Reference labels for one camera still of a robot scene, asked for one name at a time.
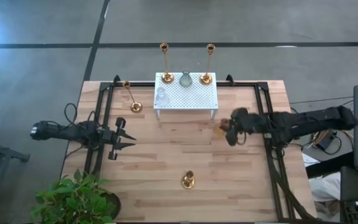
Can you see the clear glass candle holder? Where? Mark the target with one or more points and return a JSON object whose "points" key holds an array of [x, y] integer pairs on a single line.
{"points": [[162, 98]]}

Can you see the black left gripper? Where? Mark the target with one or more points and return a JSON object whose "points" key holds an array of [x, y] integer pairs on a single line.
{"points": [[112, 138]]}

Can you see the black plant pot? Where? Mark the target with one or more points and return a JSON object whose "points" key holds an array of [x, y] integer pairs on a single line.
{"points": [[115, 203]]}

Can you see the green glass candle holder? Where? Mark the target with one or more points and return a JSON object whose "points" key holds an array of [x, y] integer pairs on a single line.
{"points": [[186, 81]]}

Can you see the green leafy plant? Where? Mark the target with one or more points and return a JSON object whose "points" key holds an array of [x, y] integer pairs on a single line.
{"points": [[73, 199]]}

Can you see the short brass candlestick holder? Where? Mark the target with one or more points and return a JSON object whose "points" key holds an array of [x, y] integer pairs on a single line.
{"points": [[187, 183]]}

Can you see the amber glass candle holder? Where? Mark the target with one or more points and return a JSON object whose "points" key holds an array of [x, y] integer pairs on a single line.
{"points": [[218, 133]]}

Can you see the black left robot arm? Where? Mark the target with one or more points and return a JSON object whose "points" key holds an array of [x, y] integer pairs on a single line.
{"points": [[61, 133]]}

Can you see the white perforated metal shelf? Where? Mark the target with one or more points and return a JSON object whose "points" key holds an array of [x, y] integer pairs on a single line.
{"points": [[197, 96]]}

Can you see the black power adapter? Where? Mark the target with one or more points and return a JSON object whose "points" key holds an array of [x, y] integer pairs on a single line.
{"points": [[326, 142]]}

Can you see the tall brass candlestick holder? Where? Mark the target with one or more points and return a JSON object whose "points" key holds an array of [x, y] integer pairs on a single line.
{"points": [[206, 79], [167, 77]]}

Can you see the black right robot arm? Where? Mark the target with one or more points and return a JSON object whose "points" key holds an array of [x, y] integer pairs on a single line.
{"points": [[315, 119]]}

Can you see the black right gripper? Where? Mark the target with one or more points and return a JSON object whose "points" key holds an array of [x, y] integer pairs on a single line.
{"points": [[253, 124]]}

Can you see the white paper sheet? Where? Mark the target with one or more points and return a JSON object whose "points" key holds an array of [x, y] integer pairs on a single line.
{"points": [[309, 159]]}

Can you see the black beam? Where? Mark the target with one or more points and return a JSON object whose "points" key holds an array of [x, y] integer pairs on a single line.
{"points": [[328, 165]]}

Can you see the white bag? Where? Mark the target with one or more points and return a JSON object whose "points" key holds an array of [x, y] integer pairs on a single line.
{"points": [[325, 189]]}

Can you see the black aluminium table frame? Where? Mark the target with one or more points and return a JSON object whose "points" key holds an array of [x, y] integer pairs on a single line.
{"points": [[244, 84]]}

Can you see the medium brass candlestick holder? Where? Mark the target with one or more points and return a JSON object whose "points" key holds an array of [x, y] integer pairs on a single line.
{"points": [[136, 107]]}

